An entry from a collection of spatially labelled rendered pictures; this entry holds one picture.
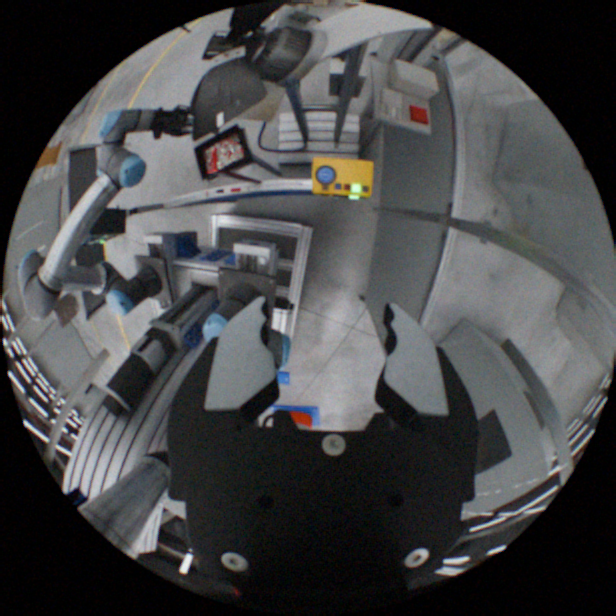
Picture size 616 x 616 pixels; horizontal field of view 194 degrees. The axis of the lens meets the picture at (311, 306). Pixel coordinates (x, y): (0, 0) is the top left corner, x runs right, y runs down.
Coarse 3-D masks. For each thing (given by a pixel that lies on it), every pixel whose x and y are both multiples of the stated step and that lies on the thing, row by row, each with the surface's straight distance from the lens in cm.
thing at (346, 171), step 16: (320, 160) 53; (336, 160) 53; (352, 160) 53; (336, 176) 52; (352, 176) 52; (368, 176) 53; (320, 192) 51; (336, 192) 52; (352, 192) 52; (368, 192) 53
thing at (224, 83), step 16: (224, 64) 60; (240, 64) 56; (208, 80) 58; (224, 80) 54; (240, 80) 50; (256, 80) 47; (208, 96) 54; (224, 96) 50; (240, 96) 46; (256, 96) 43; (208, 112) 51; (224, 112) 47; (240, 112) 43; (192, 128) 56; (208, 128) 49
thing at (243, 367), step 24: (240, 312) 10; (264, 312) 11; (240, 336) 9; (264, 336) 9; (216, 360) 8; (240, 360) 8; (264, 360) 7; (216, 384) 7; (240, 384) 7; (264, 384) 7; (216, 408) 7; (240, 408) 7; (264, 408) 8
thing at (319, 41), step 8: (312, 32) 71; (320, 32) 71; (312, 40) 67; (320, 40) 67; (312, 48) 64; (320, 48) 65; (304, 56) 64; (312, 56) 64; (320, 56) 65; (304, 64) 64; (312, 64) 64; (296, 72) 64; (304, 72) 65; (272, 80) 78; (280, 80) 70; (288, 80) 67; (296, 80) 67
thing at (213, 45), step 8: (216, 32) 68; (224, 32) 68; (256, 32) 69; (216, 40) 66; (224, 40) 66; (232, 40) 66; (240, 40) 67; (248, 40) 68; (256, 40) 66; (208, 48) 66; (216, 48) 66; (224, 48) 66; (232, 48) 66; (248, 48) 65; (208, 56) 67
